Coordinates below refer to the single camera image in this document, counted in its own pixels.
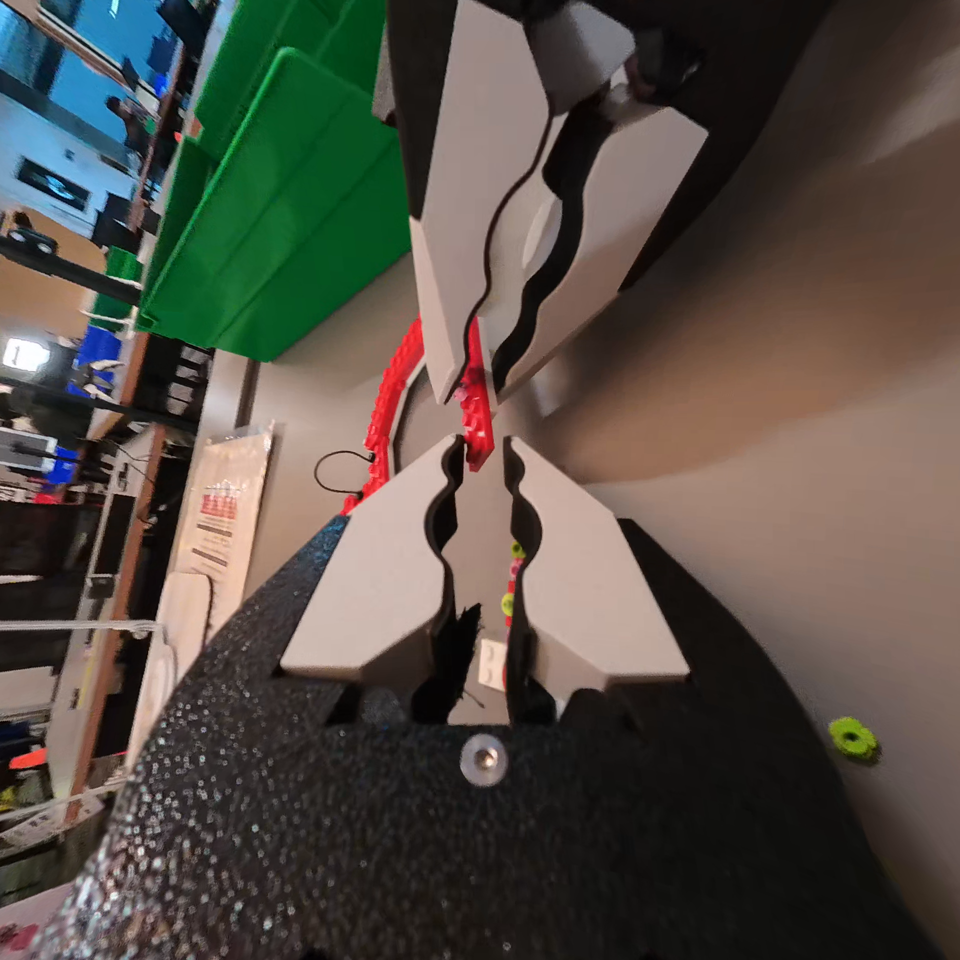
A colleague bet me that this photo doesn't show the instruction sheet in plastic sleeve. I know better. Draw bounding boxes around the instruction sheet in plastic sleeve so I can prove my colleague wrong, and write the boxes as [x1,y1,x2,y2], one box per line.
[168,421,276,601]

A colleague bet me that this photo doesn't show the black thin cord loop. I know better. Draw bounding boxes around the black thin cord loop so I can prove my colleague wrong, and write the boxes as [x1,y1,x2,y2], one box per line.
[313,450,376,496]

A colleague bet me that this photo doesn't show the white plastic bag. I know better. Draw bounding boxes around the white plastic bag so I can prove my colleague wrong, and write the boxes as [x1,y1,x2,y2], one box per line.
[127,573,220,760]

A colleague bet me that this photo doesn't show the blue storage bins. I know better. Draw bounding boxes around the blue storage bins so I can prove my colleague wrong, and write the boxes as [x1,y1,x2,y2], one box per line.
[67,326,125,399]

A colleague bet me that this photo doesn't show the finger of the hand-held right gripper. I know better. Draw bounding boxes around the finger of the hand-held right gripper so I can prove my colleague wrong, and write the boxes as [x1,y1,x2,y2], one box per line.
[491,97,710,397]
[408,0,637,406]

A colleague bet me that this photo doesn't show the black stand pole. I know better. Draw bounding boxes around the black stand pole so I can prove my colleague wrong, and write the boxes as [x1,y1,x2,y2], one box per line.
[0,238,144,307]

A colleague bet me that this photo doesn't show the black monitor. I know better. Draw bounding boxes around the black monitor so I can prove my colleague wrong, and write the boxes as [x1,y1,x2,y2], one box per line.
[0,502,102,575]

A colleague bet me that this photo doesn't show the small green bin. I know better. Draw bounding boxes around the small green bin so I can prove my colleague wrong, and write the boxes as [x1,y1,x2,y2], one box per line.
[90,247,145,331]

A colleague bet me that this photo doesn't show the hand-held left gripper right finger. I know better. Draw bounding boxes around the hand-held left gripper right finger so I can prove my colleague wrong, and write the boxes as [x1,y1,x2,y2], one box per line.
[502,436,691,702]

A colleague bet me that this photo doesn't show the red and pink lego segment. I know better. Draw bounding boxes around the red and pink lego segment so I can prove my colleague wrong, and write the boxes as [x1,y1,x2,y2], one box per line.
[501,540,528,630]

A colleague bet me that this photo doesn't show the lime green round lego piece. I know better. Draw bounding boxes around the lime green round lego piece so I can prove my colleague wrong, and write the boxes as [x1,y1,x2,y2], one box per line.
[828,716,880,765]

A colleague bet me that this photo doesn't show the red lego ring base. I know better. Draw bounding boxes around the red lego ring base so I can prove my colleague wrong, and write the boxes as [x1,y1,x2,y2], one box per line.
[339,315,502,520]

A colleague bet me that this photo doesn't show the large green storage bin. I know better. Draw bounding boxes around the large green storage bin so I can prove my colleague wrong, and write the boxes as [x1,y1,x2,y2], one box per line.
[135,46,415,364]

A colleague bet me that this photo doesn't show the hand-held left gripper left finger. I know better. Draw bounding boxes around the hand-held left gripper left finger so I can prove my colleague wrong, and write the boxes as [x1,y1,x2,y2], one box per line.
[279,433,466,691]

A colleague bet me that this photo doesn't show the black framed wall picture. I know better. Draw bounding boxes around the black framed wall picture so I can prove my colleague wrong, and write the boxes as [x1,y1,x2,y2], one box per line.
[15,156,93,213]

